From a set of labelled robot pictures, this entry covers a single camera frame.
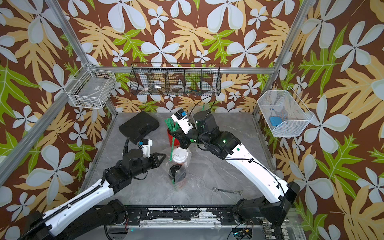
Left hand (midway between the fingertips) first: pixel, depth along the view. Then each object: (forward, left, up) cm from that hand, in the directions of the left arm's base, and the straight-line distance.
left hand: (167, 153), depth 75 cm
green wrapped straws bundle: (+23, 0, -6) cm, 24 cm away
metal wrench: (-13, -40, -20) cm, 47 cm away
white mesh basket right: (+22, -65, +6) cm, 69 cm away
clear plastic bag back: (-9, -6, -2) cm, 11 cm away
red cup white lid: (0, -6, -2) cm, 7 cm away
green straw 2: (-14, -4, +1) cm, 15 cm away
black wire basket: (+49, -1, +11) cm, 51 cm away
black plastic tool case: (+29, +27, -16) cm, 43 cm away
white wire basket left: (+35, +46, +14) cm, 60 cm away
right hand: (+1, -3, +15) cm, 16 cm away
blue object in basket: (+17, -58, +6) cm, 60 cm away
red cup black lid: (-7, -4, -2) cm, 8 cm away
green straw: (+3, -2, 0) cm, 4 cm away
